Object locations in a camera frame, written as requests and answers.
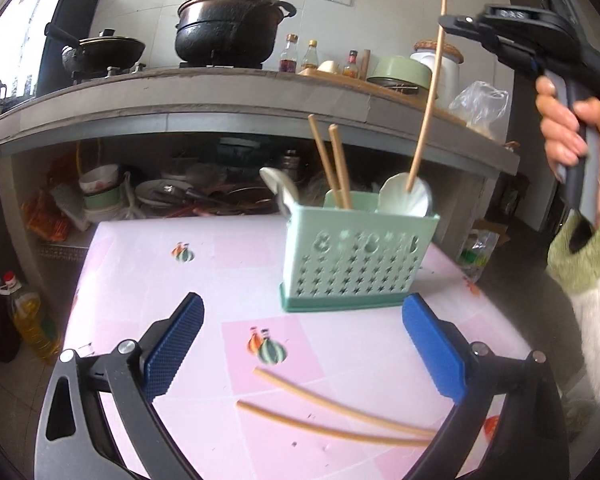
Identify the white soup spoon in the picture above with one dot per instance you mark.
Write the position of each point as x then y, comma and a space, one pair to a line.
272, 180

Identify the gas stove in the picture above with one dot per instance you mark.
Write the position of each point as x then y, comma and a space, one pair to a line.
220, 65

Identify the concrete kitchen counter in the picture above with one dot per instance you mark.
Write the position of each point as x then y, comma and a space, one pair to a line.
230, 95

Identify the yellow label glass bottle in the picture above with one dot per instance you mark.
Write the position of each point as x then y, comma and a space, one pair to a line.
309, 60

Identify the wooden rolling pin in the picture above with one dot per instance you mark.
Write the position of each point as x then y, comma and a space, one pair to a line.
366, 65

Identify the wooden chopstick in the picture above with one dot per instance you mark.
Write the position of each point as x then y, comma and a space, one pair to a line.
325, 160
341, 167
330, 432
330, 404
427, 110

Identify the black countertop appliance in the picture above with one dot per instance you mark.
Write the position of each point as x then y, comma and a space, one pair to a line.
70, 35

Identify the small yellow bowl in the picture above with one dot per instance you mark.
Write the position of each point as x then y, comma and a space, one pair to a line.
328, 67

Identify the pink printed tablecloth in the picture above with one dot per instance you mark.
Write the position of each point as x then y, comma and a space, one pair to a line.
180, 285

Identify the white jar with woven lid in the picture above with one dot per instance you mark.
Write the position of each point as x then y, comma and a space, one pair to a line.
450, 75

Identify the cardboard box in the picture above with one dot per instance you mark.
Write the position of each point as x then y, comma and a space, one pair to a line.
495, 230

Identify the person's right forearm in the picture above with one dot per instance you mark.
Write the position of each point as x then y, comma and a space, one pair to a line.
597, 320

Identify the green star-holed utensil holder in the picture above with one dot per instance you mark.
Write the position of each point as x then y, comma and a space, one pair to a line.
360, 265

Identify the large black lidded pot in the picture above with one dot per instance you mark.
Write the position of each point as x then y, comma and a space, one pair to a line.
225, 35

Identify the round white rice spoon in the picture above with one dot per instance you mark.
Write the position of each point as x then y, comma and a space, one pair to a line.
400, 200

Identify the white plate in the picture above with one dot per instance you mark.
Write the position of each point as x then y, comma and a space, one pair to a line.
160, 192

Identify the cooking oil bottle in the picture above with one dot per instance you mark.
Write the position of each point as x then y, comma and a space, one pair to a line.
30, 320

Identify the red capped sauce bottle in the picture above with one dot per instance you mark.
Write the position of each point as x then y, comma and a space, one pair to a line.
350, 67

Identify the person's right hand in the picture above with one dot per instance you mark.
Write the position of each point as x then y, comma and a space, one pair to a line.
562, 140

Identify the orange plastic bag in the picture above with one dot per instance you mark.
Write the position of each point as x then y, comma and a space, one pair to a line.
45, 215

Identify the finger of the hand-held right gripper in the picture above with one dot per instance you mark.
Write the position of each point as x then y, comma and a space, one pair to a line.
460, 24

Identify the white patterned bowl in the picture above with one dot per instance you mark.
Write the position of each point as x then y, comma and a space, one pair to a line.
100, 177

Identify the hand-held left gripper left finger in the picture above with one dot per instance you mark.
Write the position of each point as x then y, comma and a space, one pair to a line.
172, 345

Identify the green enamel pot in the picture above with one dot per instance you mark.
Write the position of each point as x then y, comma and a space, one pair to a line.
400, 75

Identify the clear plastic bag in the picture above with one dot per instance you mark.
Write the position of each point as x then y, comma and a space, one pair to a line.
480, 110

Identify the black wok with lid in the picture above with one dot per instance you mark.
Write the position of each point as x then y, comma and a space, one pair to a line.
110, 52

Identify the plastic bag of greens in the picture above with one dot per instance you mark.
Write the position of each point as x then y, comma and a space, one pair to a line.
477, 257

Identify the green bowl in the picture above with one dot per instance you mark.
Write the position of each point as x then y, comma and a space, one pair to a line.
102, 200

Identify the small steel pot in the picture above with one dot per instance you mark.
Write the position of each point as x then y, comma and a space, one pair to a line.
290, 160

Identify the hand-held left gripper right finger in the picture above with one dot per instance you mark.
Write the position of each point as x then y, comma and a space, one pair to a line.
432, 345

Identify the wooden cutting board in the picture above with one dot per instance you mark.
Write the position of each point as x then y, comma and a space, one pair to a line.
350, 81

